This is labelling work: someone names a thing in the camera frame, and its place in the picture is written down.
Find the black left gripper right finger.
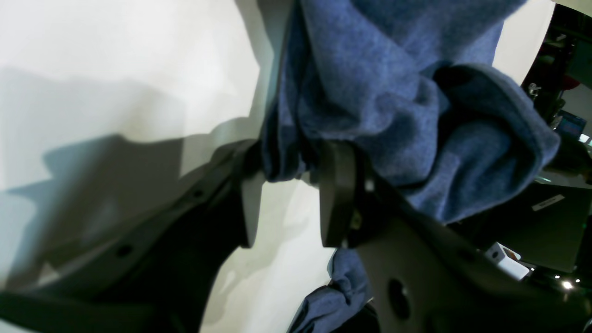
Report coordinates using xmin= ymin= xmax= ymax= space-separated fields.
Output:
xmin=319 ymin=141 xmax=591 ymax=333

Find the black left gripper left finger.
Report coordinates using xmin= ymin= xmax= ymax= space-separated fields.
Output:
xmin=1 ymin=140 xmax=265 ymax=333

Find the blue t-shirt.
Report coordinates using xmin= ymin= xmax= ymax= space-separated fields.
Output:
xmin=262 ymin=0 xmax=560 ymax=333

